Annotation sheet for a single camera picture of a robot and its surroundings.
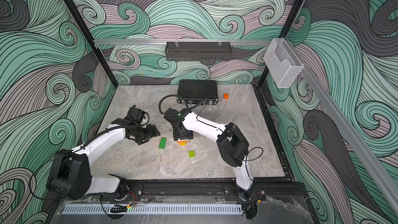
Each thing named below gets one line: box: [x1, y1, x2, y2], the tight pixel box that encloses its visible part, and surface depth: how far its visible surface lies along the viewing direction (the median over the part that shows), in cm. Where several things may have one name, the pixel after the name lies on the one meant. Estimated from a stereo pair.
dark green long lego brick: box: [158, 136, 168, 150], surface depth 91 cm
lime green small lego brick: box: [188, 150, 196, 158], surface depth 87 cm
